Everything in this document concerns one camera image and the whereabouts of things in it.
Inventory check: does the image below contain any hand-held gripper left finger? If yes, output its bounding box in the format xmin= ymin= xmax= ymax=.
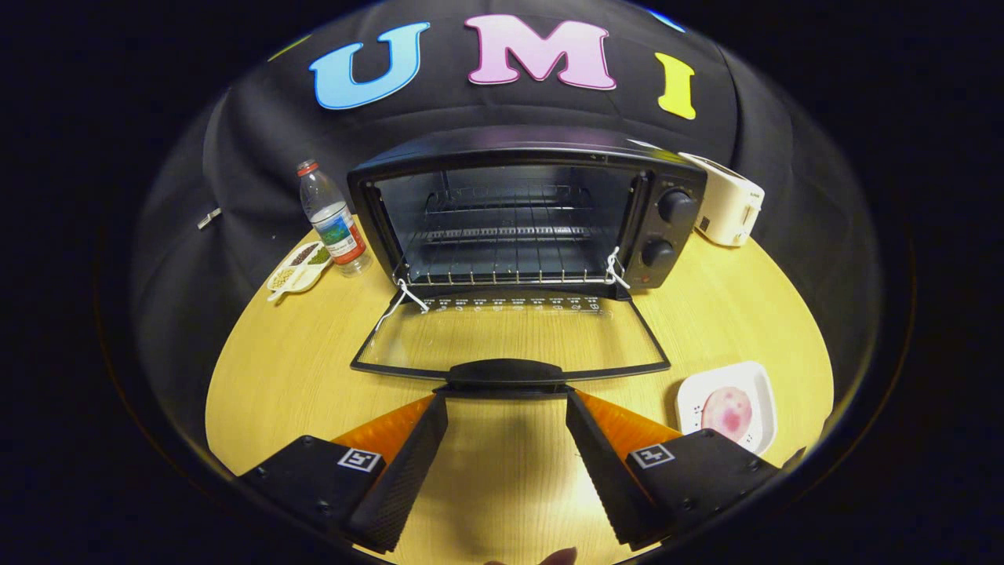
xmin=239 ymin=392 xmax=449 ymax=553

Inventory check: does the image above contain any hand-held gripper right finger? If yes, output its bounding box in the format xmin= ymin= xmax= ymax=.
xmin=565 ymin=388 xmax=785 ymax=550

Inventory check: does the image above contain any white square plate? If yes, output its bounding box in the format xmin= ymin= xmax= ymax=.
xmin=676 ymin=361 xmax=778 ymax=456

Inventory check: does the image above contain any black toaster oven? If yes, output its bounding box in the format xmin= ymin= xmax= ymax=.
xmin=347 ymin=126 xmax=708 ymax=395

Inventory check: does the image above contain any white bread toaster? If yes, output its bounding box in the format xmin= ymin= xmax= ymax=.
xmin=678 ymin=151 xmax=766 ymax=247

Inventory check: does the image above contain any white divided snack dish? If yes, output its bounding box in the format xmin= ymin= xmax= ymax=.
xmin=266 ymin=240 xmax=333 ymax=302

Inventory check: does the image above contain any clear plastic water bottle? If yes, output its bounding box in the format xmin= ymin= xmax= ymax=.
xmin=296 ymin=160 xmax=373 ymax=278

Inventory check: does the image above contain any white string loop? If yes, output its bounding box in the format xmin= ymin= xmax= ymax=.
xmin=604 ymin=246 xmax=631 ymax=291
xmin=375 ymin=277 xmax=431 ymax=332

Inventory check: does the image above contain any metal wire oven rack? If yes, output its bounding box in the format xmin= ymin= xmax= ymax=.
xmin=396 ymin=184 xmax=628 ymax=287

